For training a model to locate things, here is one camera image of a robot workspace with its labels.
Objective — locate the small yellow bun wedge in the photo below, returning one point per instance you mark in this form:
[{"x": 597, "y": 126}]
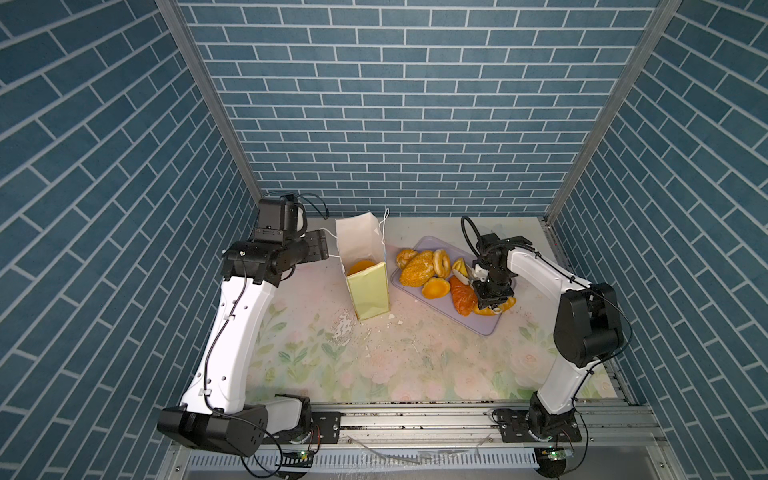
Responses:
[{"x": 460, "y": 271}]

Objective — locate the white green paper bag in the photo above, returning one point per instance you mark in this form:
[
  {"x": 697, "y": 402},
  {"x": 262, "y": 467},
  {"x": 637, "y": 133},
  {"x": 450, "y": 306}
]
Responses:
[{"x": 358, "y": 238}]

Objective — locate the small golden roll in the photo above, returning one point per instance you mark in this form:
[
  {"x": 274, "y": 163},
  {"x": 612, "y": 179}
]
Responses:
[{"x": 405, "y": 256}]

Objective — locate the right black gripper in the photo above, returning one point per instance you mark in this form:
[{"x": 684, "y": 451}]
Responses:
[{"x": 483, "y": 298}]

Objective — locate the white vented cable duct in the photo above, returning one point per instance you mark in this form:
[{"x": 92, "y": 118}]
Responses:
[{"x": 359, "y": 460}]

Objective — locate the striped golden croissant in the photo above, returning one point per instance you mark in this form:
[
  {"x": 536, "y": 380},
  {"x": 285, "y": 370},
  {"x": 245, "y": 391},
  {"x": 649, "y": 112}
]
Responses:
[{"x": 494, "y": 311}]

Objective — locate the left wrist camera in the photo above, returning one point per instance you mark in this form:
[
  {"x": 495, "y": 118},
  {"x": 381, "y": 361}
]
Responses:
[{"x": 281, "y": 220}]

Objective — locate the black mounting plate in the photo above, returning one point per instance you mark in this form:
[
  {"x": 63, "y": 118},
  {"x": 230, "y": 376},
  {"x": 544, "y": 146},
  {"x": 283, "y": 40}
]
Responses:
[
  {"x": 320, "y": 427},
  {"x": 535, "y": 425}
]

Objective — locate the round orange pancake stack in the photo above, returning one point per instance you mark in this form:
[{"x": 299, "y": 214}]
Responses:
[{"x": 361, "y": 266}]

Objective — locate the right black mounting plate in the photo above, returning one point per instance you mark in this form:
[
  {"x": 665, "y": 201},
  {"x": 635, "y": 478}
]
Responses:
[{"x": 535, "y": 425}]

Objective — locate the reddish brown croissant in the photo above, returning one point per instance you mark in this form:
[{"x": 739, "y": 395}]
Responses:
[{"x": 464, "y": 298}]

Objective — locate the yellow orange round bun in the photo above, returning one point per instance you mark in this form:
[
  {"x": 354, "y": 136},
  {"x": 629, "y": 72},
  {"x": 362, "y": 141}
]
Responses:
[{"x": 436, "y": 288}]

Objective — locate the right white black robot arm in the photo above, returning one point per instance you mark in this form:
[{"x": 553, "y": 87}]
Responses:
[{"x": 587, "y": 328}]

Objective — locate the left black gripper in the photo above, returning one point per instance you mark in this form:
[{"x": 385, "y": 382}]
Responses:
[{"x": 316, "y": 241}]

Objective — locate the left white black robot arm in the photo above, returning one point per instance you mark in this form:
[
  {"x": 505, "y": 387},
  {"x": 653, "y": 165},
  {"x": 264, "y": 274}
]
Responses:
[{"x": 213, "y": 414}]

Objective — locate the aluminium front rail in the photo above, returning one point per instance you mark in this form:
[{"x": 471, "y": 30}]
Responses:
[{"x": 464, "y": 424}]

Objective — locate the glazed ring donut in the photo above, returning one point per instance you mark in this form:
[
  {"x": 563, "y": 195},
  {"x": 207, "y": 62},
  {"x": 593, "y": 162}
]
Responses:
[{"x": 442, "y": 264}]

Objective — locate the sesame oval bread loaf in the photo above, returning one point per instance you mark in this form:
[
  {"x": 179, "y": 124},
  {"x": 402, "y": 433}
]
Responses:
[{"x": 418, "y": 271}]

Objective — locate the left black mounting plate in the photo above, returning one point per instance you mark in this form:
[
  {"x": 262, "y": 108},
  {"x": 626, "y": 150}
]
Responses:
[{"x": 320, "y": 427}]

